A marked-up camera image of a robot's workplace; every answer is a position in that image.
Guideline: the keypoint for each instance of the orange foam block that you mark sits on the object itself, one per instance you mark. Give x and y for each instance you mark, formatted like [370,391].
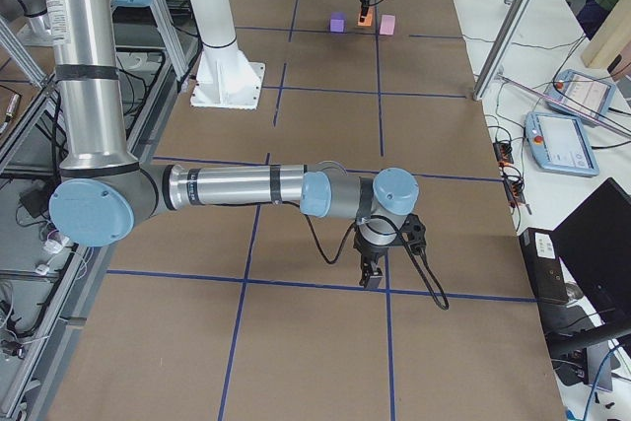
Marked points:
[365,22]

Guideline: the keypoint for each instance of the pink foam block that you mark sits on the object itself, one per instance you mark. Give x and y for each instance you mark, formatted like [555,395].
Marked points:
[387,25]

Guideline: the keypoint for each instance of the purple foam block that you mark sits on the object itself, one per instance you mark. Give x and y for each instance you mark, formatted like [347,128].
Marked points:
[337,22]

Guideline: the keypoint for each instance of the black box device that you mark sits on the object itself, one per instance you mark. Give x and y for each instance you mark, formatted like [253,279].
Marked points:
[543,267]

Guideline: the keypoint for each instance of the black laptop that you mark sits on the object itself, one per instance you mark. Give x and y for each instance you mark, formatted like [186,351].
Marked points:
[594,244]

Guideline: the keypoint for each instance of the near teach pendant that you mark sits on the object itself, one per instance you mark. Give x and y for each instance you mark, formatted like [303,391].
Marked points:
[559,144]

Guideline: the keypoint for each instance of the teach pendant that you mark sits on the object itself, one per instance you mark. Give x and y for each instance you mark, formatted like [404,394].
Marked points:
[576,93]
[559,144]

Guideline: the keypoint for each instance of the far teach pendant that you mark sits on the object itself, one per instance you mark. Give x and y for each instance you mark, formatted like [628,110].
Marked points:
[576,93]

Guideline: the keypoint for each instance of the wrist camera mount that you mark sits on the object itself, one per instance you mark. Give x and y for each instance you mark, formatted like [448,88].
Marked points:
[414,234]

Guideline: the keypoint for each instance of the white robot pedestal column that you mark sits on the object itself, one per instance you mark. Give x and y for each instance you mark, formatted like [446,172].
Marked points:
[224,78]

